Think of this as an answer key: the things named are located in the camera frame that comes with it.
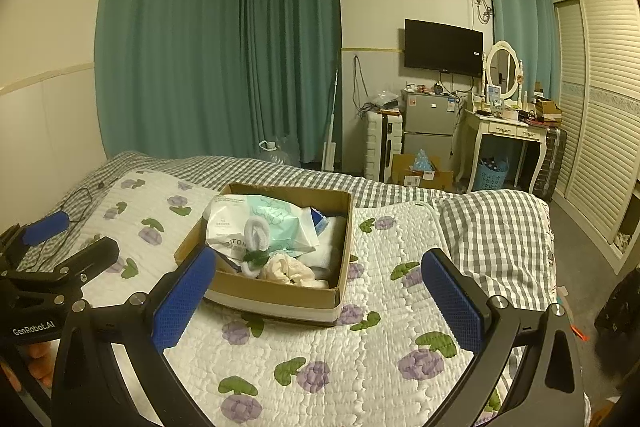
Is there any white green wipes pack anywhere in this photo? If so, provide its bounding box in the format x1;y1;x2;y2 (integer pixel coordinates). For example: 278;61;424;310
244;196;322;254

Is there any grey checkered bed sheet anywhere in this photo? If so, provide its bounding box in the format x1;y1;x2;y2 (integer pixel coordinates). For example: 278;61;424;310
50;150;558;228

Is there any beige cloth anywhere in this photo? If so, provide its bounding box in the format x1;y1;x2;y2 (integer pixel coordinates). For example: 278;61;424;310
256;254;317;289

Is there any black wall television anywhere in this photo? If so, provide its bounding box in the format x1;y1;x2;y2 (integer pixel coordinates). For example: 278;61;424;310
403;19;485;78

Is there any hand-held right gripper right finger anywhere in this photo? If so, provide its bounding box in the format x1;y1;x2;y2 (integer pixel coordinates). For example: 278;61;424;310
421;248;588;427

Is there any person's left hand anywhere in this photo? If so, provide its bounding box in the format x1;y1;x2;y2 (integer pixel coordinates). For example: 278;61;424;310
24;341;57;389

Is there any grey small fridge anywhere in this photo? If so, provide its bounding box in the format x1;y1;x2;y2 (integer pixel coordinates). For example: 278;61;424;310
401;89;459;156

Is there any wide teal curtain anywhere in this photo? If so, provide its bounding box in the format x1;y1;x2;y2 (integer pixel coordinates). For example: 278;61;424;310
94;0;344;168

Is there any blue laundry basket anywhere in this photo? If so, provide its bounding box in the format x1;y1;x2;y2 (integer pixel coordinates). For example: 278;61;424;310
475;156;510;190

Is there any grey checkered pillow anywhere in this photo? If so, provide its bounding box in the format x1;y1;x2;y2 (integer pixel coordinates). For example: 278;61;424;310
436;189;557;290

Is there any white slatted wardrobe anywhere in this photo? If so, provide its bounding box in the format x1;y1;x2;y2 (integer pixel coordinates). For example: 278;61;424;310
552;0;640;274

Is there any cardboard box with blue tissue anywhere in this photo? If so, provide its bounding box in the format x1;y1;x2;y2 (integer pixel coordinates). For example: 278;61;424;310
390;149;455;188

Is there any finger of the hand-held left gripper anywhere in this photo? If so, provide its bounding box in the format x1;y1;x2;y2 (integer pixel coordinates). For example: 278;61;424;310
15;236;121;313
0;211;72;280

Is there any white towel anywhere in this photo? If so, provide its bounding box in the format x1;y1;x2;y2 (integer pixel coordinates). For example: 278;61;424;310
302;216;349;269

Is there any white oval vanity mirror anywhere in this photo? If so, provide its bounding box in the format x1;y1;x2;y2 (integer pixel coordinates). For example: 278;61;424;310
484;40;522;102

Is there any clear water jug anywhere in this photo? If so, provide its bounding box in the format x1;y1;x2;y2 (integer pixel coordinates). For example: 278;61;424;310
257;139;289;166

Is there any white sock with green trim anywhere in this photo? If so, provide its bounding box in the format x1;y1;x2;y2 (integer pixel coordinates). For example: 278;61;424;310
238;250;273;279

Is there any narrow teal curtain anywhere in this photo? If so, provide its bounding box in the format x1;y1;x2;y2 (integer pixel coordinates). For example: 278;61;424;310
481;0;562;100

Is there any white cotton pad pack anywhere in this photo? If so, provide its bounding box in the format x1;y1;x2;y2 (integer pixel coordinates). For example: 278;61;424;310
206;195;253;260

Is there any black bag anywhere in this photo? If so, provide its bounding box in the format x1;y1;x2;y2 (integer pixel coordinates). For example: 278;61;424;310
594;266;640;354

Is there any black cable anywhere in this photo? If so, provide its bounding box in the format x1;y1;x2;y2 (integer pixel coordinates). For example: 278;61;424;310
20;179;110;275

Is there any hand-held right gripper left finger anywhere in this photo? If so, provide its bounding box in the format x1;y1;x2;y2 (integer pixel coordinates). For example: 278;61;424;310
51;246;218;427

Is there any white suitcase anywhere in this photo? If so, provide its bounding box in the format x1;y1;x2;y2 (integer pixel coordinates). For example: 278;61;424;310
363;111;404;184

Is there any dark plaid suitcase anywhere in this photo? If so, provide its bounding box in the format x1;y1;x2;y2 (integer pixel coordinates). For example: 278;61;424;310
531;126;569;204

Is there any white dressing table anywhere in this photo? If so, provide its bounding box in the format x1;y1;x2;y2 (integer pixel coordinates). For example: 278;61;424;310
456;106;549;194

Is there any white floral quilt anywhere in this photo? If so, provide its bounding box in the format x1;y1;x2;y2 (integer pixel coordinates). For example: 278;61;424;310
80;169;558;427

